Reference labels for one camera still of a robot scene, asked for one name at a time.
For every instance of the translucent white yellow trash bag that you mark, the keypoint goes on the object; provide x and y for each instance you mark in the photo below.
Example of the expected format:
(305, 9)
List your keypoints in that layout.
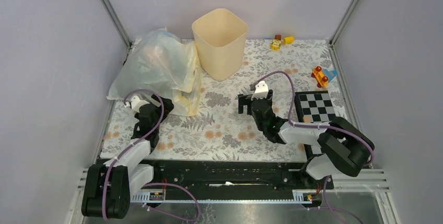
(163, 63)

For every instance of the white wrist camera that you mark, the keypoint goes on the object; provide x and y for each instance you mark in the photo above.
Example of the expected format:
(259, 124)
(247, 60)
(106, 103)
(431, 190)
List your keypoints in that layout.
(260, 90)
(136, 101)

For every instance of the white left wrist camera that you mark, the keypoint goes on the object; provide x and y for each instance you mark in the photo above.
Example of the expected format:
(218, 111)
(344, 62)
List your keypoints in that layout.
(136, 101)

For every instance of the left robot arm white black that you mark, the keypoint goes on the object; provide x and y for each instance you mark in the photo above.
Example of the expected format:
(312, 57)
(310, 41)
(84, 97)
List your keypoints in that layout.
(110, 186)

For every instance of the yellow toy block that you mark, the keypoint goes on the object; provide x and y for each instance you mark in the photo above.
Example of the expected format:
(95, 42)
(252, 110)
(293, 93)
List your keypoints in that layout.
(288, 40)

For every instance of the orange red toy car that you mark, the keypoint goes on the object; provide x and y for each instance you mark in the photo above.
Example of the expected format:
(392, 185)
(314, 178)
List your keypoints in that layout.
(320, 77)

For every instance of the yellow toy figure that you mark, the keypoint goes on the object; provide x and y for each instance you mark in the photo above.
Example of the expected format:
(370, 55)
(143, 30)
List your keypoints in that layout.
(276, 44)

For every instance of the floral patterned table mat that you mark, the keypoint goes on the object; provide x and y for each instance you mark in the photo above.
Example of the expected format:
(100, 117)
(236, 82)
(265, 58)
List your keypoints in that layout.
(219, 132)

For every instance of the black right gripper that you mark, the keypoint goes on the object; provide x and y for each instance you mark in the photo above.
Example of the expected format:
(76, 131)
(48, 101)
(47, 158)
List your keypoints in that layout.
(243, 101)

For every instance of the black white checkerboard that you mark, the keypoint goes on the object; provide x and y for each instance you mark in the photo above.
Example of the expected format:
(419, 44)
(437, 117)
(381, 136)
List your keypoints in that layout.
(315, 107)

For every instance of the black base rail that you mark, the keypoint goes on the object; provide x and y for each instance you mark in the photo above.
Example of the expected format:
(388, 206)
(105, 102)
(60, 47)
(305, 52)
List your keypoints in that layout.
(235, 180)

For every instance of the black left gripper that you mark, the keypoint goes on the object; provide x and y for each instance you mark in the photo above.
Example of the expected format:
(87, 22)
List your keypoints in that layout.
(167, 106)

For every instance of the beige plastic trash bin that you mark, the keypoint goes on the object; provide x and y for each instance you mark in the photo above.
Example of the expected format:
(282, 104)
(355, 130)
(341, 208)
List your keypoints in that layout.
(220, 38)

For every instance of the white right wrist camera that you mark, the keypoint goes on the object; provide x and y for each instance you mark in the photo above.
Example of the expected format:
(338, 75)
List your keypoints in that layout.
(260, 90)

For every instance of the blue triangle toy piece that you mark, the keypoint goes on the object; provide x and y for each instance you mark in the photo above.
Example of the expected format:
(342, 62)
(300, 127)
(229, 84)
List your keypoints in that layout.
(330, 74)

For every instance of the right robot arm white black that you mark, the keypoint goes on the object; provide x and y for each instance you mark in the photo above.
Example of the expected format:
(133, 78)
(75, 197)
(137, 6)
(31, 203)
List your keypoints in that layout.
(344, 149)

